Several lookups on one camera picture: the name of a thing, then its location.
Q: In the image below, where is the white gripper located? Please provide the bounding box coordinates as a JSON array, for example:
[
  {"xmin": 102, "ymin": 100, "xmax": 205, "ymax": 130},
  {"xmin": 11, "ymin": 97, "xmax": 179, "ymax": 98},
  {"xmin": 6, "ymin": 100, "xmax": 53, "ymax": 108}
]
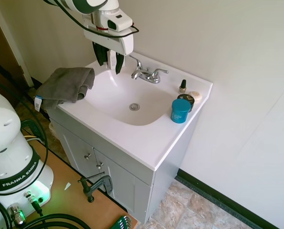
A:
[{"xmin": 83, "ymin": 21, "xmax": 134, "ymax": 74}]

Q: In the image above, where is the grey vanity cabinet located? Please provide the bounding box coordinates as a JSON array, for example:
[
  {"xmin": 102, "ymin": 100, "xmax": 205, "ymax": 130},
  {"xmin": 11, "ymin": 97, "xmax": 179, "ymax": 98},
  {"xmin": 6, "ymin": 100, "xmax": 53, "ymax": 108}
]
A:
[{"xmin": 48, "ymin": 106, "xmax": 203, "ymax": 225}]

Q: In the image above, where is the white cardboard package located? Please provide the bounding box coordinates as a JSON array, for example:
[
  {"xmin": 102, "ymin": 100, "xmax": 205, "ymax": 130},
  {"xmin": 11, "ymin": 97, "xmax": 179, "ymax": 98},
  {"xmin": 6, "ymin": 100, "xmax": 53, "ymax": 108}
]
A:
[{"xmin": 108, "ymin": 49, "xmax": 126, "ymax": 70}]

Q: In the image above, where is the silver cable connector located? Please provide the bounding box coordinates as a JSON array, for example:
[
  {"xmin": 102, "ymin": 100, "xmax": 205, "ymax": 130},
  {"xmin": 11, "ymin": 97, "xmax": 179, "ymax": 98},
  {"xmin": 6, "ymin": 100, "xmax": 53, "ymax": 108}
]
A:
[{"xmin": 7, "ymin": 202, "xmax": 26, "ymax": 228}]

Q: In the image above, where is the chrome two-handle faucet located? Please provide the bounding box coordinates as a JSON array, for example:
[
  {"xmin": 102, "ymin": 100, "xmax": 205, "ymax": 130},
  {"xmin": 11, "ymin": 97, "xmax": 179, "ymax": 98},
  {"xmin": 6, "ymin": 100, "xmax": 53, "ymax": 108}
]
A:
[{"xmin": 129, "ymin": 55, "xmax": 169, "ymax": 84}]

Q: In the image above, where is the round white soap bar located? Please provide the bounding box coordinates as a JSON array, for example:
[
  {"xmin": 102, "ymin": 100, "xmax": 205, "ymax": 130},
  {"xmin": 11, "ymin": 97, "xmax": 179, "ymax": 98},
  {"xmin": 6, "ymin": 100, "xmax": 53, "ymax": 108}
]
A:
[{"xmin": 188, "ymin": 91, "xmax": 203, "ymax": 104}]

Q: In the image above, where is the black baseboard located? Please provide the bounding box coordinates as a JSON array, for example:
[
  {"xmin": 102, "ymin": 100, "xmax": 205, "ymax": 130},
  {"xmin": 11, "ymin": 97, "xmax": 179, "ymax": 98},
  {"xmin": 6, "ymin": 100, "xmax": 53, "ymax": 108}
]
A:
[{"xmin": 176, "ymin": 168, "xmax": 277, "ymax": 229}]

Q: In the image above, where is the green hex key set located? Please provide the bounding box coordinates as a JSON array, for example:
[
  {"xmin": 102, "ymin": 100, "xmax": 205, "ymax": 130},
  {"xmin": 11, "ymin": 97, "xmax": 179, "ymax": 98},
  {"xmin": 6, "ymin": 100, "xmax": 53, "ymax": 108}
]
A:
[{"xmin": 112, "ymin": 214, "xmax": 133, "ymax": 229}]

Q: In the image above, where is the blue round jar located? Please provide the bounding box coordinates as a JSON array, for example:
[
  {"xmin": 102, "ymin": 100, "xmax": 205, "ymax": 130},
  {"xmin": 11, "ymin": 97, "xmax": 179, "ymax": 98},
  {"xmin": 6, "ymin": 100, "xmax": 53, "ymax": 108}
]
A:
[{"xmin": 170, "ymin": 99, "xmax": 191, "ymax": 124}]

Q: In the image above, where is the black round jar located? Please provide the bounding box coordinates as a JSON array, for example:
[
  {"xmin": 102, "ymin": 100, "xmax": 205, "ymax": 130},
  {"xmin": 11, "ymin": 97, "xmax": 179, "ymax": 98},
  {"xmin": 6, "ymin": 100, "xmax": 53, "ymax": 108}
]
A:
[{"xmin": 177, "ymin": 94, "xmax": 196, "ymax": 113}]

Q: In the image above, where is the thick black cable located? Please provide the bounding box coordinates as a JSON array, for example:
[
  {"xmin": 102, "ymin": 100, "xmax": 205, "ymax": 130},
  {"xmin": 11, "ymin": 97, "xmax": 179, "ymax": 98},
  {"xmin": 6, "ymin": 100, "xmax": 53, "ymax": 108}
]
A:
[{"xmin": 13, "ymin": 213, "xmax": 91, "ymax": 229}]

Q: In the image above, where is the nail polish bottle black cap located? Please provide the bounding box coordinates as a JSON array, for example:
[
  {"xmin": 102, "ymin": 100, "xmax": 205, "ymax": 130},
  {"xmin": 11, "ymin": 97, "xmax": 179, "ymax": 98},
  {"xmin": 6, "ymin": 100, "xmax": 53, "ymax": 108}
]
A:
[{"xmin": 178, "ymin": 79, "xmax": 188, "ymax": 94}]

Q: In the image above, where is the thin black looping cable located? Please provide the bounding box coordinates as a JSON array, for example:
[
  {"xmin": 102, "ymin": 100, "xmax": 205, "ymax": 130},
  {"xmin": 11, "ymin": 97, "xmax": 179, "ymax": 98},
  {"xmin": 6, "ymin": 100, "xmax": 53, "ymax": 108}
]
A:
[{"xmin": 18, "ymin": 97, "xmax": 49, "ymax": 172}]

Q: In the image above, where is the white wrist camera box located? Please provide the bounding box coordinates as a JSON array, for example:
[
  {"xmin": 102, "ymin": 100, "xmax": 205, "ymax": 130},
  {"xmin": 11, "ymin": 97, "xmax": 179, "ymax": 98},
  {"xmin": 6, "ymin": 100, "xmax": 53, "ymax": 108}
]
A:
[{"xmin": 107, "ymin": 10, "xmax": 133, "ymax": 32}]

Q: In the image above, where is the grey terry towel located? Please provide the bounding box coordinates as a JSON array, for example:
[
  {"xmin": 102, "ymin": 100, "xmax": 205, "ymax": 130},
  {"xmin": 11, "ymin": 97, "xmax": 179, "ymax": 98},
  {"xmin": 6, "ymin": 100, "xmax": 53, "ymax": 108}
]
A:
[{"xmin": 34, "ymin": 67, "xmax": 96, "ymax": 111}]

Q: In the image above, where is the dark metal C-clamp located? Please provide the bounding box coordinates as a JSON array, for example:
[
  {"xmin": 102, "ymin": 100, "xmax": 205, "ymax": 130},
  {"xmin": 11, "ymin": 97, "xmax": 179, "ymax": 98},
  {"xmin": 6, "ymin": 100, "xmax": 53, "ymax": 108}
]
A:
[{"xmin": 77, "ymin": 171, "xmax": 114, "ymax": 203}]

